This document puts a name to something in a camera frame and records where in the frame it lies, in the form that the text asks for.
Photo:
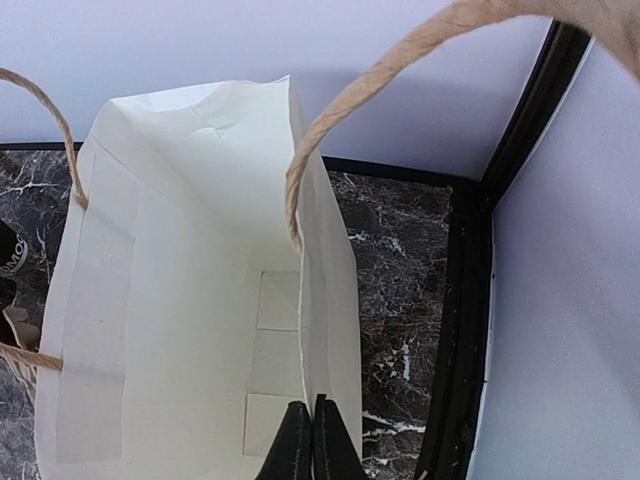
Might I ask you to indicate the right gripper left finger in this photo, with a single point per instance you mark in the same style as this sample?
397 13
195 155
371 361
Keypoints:
290 455

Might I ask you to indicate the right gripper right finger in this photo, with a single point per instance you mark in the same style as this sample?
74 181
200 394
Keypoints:
334 455

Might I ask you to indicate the beige paper bag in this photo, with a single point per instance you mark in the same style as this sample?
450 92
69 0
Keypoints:
205 278

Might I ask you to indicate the brown cardboard cup carrier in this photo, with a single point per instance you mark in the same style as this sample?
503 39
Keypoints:
16 331

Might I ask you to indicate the right black frame post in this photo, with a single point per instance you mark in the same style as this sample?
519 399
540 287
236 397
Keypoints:
558 60

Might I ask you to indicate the black paper coffee cup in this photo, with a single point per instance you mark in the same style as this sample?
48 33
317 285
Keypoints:
14 250

